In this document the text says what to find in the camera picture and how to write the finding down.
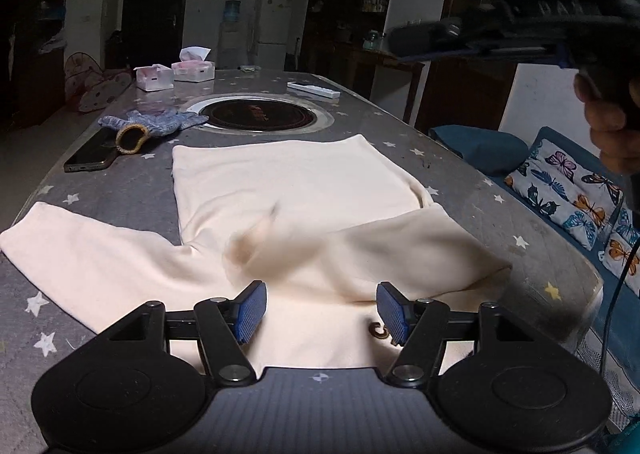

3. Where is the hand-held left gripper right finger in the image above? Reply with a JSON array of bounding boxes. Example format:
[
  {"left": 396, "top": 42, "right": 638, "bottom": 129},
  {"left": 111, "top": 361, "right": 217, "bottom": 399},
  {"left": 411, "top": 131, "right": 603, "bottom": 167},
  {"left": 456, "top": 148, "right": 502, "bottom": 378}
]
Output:
[{"left": 376, "top": 281, "right": 538, "bottom": 390}]

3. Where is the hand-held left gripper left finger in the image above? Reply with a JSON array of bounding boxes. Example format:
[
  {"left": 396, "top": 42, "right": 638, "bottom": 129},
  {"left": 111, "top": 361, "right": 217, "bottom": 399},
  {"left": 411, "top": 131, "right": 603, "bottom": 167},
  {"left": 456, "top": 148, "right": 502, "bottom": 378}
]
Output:
[{"left": 102, "top": 280, "right": 268, "bottom": 388}]

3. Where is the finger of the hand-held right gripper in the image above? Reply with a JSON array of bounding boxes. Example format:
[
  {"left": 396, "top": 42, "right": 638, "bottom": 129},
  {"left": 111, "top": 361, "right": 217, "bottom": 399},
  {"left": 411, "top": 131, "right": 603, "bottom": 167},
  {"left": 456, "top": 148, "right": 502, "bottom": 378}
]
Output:
[{"left": 387, "top": 4, "right": 506, "bottom": 63}]

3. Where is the cream long-sleeved garment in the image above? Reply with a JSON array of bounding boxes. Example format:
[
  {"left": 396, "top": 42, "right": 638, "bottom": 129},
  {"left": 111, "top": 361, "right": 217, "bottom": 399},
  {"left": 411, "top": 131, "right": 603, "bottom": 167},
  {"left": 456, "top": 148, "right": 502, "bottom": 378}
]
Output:
[{"left": 0, "top": 134, "right": 513, "bottom": 370}]

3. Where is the person's right hand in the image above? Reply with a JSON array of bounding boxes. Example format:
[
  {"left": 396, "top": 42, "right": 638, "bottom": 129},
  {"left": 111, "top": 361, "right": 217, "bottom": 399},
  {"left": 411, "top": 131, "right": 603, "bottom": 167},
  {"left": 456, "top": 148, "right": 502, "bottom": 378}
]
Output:
[{"left": 574, "top": 71, "right": 640, "bottom": 177}]

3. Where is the wooden side table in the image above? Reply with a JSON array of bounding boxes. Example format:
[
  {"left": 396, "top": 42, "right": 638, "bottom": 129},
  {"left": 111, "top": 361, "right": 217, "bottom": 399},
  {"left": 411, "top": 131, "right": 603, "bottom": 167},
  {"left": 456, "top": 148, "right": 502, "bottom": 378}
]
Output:
[{"left": 345, "top": 44, "right": 426, "bottom": 125}]

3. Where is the brown door with glass panel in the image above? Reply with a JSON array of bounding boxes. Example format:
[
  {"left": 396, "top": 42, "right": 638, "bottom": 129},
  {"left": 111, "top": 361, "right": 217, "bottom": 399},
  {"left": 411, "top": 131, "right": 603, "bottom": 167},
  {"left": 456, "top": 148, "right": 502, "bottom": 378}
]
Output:
[{"left": 415, "top": 0, "right": 538, "bottom": 135}]

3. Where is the dark wooden display cabinet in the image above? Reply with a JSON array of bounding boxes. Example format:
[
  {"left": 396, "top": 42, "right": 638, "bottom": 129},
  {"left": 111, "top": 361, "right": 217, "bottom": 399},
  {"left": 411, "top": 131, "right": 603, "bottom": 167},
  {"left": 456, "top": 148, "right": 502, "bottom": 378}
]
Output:
[{"left": 302, "top": 0, "right": 401, "bottom": 79}]

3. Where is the blue sofa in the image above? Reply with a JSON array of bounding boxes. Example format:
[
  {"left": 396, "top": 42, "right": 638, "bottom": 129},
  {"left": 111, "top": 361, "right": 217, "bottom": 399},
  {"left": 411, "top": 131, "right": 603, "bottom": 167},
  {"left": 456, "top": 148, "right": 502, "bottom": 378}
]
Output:
[{"left": 429, "top": 125, "right": 640, "bottom": 435}]

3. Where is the white remote control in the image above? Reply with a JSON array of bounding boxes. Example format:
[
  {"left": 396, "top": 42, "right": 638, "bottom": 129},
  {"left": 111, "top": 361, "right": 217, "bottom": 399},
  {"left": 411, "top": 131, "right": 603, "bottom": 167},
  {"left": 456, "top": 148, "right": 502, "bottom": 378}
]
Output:
[{"left": 287, "top": 80, "right": 342, "bottom": 101}]

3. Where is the grey star-printed tablecloth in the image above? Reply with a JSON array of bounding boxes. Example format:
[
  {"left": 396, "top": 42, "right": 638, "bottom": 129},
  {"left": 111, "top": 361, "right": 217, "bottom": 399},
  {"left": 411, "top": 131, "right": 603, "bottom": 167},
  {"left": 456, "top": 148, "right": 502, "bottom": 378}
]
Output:
[{"left": 0, "top": 68, "right": 603, "bottom": 440}]

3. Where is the white refrigerator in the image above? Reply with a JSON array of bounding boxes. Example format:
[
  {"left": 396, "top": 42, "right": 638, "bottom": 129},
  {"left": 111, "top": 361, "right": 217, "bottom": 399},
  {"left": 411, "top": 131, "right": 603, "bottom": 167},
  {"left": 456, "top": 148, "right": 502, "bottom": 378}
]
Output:
[{"left": 252, "top": 0, "right": 293, "bottom": 70}]

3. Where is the butterfly print pillow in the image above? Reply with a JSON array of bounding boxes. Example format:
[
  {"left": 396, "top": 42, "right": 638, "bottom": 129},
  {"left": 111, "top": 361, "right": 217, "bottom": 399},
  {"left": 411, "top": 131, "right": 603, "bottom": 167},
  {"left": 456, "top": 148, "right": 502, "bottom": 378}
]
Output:
[
  {"left": 504, "top": 138, "right": 626, "bottom": 251},
  {"left": 597, "top": 206, "right": 640, "bottom": 297}
]

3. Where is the round built-in induction cooker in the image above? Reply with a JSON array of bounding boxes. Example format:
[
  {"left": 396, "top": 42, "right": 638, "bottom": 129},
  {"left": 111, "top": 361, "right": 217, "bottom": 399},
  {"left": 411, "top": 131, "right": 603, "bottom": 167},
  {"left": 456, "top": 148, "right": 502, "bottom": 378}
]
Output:
[{"left": 180, "top": 92, "right": 335, "bottom": 135}]

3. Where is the water dispenser with blue bottle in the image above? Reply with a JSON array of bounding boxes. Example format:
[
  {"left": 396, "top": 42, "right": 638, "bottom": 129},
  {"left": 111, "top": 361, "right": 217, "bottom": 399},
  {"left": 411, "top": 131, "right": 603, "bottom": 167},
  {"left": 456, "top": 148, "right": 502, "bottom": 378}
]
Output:
[{"left": 218, "top": 0, "right": 242, "bottom": 69}]

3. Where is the grey knitted work glove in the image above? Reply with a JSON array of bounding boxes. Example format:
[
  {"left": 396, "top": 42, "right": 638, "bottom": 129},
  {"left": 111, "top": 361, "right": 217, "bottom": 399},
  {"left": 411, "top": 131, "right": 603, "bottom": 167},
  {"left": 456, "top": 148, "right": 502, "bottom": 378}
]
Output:
[{"left": 97, "top": 108, "right": 210, "bottom": 155}]

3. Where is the black smartphone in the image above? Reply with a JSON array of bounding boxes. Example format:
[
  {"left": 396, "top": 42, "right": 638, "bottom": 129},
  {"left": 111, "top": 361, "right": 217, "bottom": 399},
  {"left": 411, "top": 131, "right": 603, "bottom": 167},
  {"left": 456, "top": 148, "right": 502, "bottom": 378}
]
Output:
[{"left": 63, "top": 127, "right": 126, "bottom": 173}]

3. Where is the large pink tissue box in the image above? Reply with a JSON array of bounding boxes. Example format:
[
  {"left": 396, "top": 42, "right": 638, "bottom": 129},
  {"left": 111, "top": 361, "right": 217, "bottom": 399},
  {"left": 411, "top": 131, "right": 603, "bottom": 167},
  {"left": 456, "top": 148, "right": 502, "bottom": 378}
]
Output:
[{"left": 171, "top": 46, "right": 217, "bottom": 83}]

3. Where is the small white box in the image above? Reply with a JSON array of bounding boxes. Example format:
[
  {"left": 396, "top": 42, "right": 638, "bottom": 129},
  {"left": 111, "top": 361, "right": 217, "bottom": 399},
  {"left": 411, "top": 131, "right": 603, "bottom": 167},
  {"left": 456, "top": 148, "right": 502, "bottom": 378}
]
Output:
[{"left": 136, "top": 64, "right": 175, "bottom": 92}]

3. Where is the covered floor fan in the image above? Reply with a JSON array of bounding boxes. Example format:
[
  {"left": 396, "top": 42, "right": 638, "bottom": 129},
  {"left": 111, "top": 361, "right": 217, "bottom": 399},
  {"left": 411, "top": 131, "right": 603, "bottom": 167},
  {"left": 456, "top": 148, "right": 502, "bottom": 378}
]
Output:
[{"left": 64, "top": 51, "right": 133, "bottom": 113}]

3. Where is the dark wooden door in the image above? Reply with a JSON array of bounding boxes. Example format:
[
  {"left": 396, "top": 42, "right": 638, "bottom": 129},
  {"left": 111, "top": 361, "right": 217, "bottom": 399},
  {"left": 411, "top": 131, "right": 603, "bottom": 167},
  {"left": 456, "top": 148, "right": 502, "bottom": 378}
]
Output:
[{"left": 121, "top": 0, "right": 192, "bottom": 69}]

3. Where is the dark open shelf unit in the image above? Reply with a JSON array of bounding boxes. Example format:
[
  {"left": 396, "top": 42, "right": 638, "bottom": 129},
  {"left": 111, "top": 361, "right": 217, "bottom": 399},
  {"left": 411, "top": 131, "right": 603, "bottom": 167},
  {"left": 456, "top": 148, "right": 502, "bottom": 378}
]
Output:
[{"left": 0, "top": 0, "right": 73, "bottom": 129}]

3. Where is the black cable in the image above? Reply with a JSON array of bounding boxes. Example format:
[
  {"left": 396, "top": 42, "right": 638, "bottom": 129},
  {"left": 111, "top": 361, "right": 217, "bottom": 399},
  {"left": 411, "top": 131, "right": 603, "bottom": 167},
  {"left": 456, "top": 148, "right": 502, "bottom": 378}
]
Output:
[{"left": 600, "top": 229, "right": 640, "bottom": 360}]

